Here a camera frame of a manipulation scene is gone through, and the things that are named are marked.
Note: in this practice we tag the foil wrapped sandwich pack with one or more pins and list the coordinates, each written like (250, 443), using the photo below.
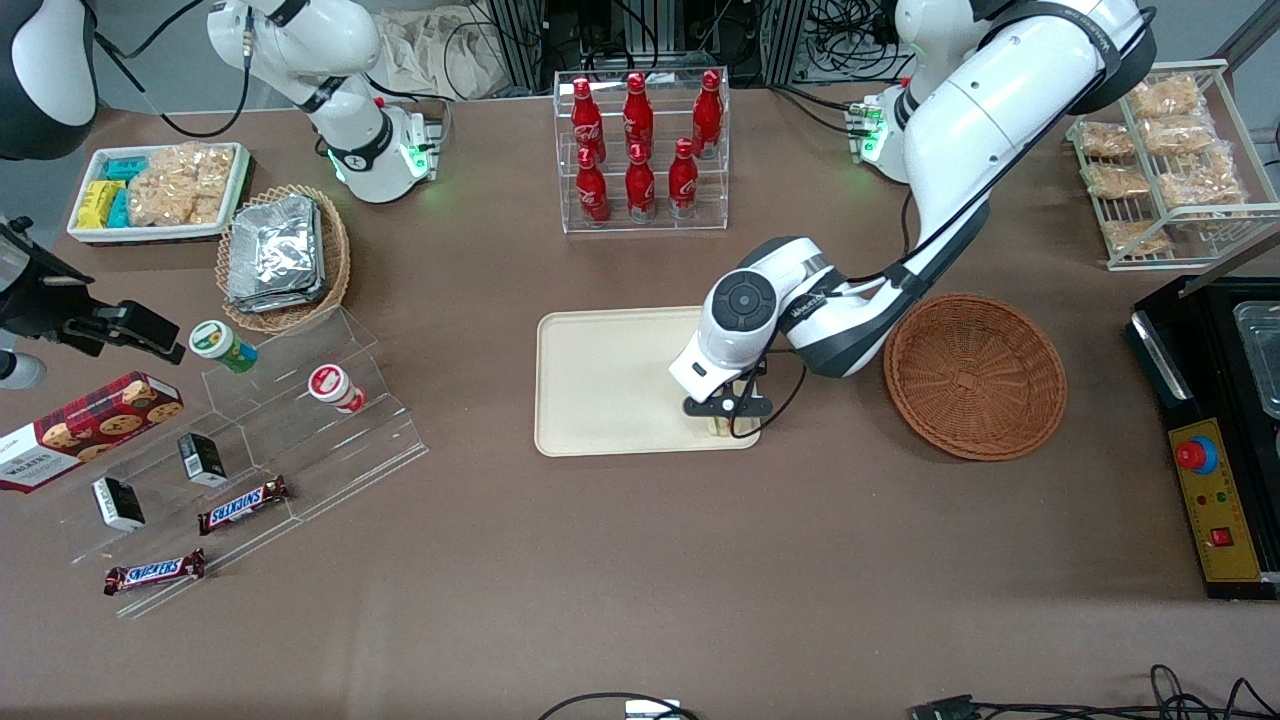
(275, 240)
(275, 300)

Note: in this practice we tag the empty brown wicker basket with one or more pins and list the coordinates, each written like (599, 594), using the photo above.
(975, 380)

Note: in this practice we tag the green lid cup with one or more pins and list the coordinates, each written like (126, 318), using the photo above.
(220, 343)

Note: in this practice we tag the white plug block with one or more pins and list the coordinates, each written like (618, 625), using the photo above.
(652, 710)

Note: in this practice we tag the red tartan cookie box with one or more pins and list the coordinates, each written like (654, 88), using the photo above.
(90, 425)

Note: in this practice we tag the red lid strawberry cup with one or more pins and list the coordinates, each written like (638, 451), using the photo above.
(335, 388)

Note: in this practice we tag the red cola bottle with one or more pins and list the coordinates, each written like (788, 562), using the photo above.
(641, 185)
(638, 110)
(586, 115)
(592, 190)
(683, 180)
(708, 110)

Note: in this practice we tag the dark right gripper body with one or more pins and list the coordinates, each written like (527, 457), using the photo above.
(42, 303)

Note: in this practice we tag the clear plastic container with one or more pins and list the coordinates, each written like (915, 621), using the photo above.
(1262, 350)

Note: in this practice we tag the cream plastic tray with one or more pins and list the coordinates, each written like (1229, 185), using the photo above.
(610, 380)

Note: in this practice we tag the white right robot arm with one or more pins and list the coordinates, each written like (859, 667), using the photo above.
(350, 150)

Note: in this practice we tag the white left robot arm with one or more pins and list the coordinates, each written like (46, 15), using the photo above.
(1000, 100)

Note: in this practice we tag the Snickers chocolate bar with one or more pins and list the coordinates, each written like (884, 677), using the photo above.
(155, 572)
(244, 505)

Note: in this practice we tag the beige cloth bag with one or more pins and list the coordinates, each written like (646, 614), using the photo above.
(440, 50)

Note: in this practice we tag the red emergency stop button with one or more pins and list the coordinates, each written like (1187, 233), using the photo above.
(1198, 455)

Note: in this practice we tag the clear bag of snacks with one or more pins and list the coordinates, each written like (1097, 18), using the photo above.
(1200, 185)
(1106, 140)
(1135, 238)
(1178, 135)
(1165, 97)
(1112, 180)

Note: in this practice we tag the clear bag of crackers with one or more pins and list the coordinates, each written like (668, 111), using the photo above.
(180, 185)

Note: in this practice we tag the yellow snack pack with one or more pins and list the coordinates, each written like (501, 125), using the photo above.
(97, 203)

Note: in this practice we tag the clear acrylic bottle rack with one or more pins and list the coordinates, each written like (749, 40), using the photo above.
(650, 225)

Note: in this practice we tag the wicker basket with foil packs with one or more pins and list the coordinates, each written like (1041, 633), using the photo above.
(335, 260)

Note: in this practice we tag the small black carton box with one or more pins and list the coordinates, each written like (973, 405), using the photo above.
(202, 458)
(118, 503)

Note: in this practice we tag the white rectangular bin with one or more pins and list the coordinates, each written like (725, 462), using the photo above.
(90, 232)

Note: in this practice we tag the clear acrylic stepped stand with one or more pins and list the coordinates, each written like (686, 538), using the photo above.
(330, 450)

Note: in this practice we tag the black and yellow control box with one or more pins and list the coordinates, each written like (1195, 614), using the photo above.
(1215, 540)

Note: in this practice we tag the teal snack pack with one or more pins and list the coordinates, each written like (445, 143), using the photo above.
(127, 168)
(119, 208)

